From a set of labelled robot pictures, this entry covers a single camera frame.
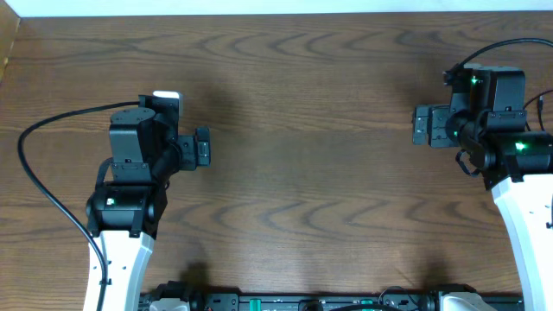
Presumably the black usb cable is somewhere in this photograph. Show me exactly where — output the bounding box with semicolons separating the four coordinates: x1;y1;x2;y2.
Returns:
522;89;553;133

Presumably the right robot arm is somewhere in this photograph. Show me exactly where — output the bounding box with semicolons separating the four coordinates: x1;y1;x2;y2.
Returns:
412;65;552;310

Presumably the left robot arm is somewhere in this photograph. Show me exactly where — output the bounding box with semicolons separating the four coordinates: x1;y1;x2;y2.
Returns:
84;107;211;310

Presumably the right camera black cable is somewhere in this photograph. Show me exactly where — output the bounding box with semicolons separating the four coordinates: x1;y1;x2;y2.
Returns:
457;37;553;70

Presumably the camera black cable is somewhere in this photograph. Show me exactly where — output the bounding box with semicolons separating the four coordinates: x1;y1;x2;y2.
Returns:
457;37;553;70
16;100;142;311

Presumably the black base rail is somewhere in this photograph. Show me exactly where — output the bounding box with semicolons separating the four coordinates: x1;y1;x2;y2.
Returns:
137;281;524;311

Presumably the left camera black cable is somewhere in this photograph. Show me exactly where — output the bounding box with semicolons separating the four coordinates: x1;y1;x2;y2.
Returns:
16;100;142;311

